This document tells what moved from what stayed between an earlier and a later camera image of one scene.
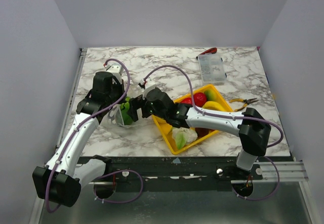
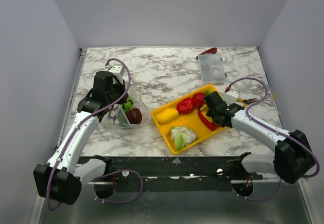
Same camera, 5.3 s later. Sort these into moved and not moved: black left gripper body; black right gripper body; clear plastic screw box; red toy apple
Moved: black right gripper body
Not moved: red toy apple; black left gripper body; clear plastic screw box
